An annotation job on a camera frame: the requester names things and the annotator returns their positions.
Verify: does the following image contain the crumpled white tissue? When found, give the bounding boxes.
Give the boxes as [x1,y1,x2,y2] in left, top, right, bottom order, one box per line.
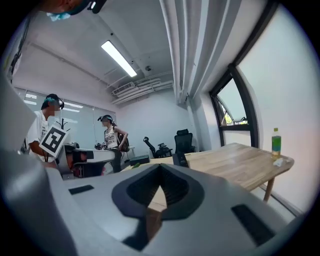
[272,157,289,167]

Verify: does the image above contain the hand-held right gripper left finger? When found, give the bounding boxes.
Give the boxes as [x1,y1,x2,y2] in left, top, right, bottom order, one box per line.
[111,163,161,219]

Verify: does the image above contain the white ceiling air vent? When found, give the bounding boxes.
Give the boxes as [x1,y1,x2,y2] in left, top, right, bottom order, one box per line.
[112,81,136,97]

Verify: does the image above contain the dark green box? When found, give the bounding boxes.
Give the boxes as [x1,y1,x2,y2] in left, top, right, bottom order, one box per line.
[129,154,150,166]

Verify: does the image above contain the wooden table leg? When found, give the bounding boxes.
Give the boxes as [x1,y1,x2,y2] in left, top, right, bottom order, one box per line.
[263,176,276,203]

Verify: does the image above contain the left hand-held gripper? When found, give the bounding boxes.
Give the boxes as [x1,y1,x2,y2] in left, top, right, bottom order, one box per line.
[39,124,117,180]

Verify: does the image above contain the black window frame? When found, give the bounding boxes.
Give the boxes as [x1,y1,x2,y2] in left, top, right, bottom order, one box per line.
[208,62,260,149]

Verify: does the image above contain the black coat rack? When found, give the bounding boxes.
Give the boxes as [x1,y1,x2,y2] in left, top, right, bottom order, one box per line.
[55,117,72,134]

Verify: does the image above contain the long ceiling light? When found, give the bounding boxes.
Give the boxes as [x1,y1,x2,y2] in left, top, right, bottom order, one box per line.
[100,39,138,78]

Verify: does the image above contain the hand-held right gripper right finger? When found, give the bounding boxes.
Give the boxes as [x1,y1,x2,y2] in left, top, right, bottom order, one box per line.
[159,163,206,221]

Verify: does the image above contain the blue face mask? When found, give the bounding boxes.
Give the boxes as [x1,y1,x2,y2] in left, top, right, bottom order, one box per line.
[46,11,72,23]

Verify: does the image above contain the green drink bottle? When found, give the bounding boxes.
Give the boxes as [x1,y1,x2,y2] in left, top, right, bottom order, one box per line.
[271,127,283,161]

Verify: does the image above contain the tilted black office chair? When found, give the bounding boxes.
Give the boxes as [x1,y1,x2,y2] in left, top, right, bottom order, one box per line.
[142,136,174,159]

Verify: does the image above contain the black head-worn camera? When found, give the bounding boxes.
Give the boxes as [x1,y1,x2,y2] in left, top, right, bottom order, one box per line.
[87,0,109,14]

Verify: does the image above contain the white ceiling pipes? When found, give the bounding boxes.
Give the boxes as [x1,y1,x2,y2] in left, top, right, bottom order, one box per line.
[109,77,174,105]

